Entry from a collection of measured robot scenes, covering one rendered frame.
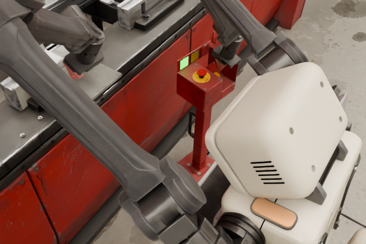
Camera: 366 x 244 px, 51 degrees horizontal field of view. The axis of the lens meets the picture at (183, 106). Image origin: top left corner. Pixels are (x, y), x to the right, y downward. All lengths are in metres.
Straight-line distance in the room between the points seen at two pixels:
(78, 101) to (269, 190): 0.32
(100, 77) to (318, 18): 2.63
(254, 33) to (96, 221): 1.37
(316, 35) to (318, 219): 2.77
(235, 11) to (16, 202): 0.91
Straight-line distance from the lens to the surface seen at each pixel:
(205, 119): 1.72
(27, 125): 1.30
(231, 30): 1.34
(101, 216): 2.00
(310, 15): 3.58
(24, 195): 1.38
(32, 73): 0.53
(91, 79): 1.21
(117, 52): 1.51
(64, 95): 0.54
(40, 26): 0.69
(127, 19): 1.60
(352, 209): 2.26
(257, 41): 0.89
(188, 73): 1.55
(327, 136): 0.65
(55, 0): 1.66
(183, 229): 0.60
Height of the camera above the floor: 1.79
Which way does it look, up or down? 46 degrees down
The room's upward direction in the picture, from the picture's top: 2 degrees clockwise
